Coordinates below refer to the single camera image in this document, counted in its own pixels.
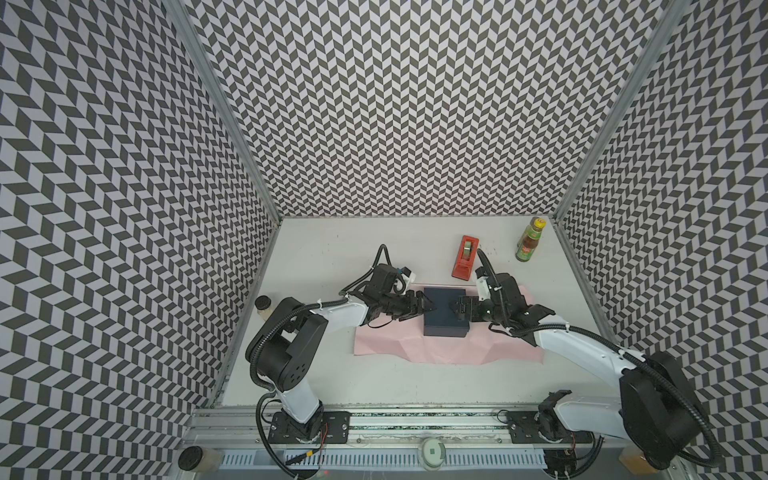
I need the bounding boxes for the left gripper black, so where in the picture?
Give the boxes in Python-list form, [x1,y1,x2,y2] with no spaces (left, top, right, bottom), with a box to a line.
[382,289,440,322]

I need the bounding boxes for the dark navy gift box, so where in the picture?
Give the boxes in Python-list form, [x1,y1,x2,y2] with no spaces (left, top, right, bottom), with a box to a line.
[423,287,470,338]

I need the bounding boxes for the pink wrapping paper sheet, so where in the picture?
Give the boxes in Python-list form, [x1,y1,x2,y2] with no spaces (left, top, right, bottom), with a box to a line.
[353,314,544,365]

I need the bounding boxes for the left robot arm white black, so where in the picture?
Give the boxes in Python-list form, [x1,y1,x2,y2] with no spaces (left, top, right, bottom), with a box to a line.
[244,264,435,440]

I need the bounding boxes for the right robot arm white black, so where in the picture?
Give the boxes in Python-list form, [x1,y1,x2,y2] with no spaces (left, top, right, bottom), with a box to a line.
[449,274,723,470]

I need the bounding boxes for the red tape dispenser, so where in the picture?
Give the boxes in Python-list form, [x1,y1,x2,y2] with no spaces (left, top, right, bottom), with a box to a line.
[451,235,479,281]

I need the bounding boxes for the green sauce bottle yellow cap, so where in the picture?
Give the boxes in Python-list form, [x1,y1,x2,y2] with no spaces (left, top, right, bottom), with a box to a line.
[515,217,547,262]

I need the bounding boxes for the round white button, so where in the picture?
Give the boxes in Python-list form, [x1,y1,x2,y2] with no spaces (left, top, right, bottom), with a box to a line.
[418,438,447,471]

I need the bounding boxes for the small jar black lid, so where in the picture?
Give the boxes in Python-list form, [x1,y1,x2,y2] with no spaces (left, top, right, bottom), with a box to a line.
[254,295,274,320]

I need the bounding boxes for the right corner jar black lid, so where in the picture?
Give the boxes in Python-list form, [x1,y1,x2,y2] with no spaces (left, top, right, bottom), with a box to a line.
[619,446,658,476]

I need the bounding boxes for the corner jar black lid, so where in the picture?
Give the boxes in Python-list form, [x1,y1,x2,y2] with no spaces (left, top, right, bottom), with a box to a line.
[177,445,224,473]
[619,446,658,476]

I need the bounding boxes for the left corner jar black lid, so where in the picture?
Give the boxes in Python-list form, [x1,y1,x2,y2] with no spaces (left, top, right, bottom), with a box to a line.
[177,445,224,473]

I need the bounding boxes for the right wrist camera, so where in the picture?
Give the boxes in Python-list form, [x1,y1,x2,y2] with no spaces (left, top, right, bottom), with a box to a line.
[475,276,492,302]

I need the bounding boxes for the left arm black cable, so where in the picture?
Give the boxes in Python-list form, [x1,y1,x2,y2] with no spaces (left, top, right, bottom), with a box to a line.
[254,392,319,480]

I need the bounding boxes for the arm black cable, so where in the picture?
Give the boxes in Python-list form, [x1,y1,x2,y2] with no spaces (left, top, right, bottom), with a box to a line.
[254,392,319,480]
[563,323,724,469]

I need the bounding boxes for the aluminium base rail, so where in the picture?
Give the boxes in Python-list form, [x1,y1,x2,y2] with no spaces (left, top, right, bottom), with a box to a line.
[185,405,679,451]

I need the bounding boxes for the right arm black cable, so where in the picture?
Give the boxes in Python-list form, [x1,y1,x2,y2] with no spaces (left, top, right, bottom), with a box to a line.
[563,323,724,469]

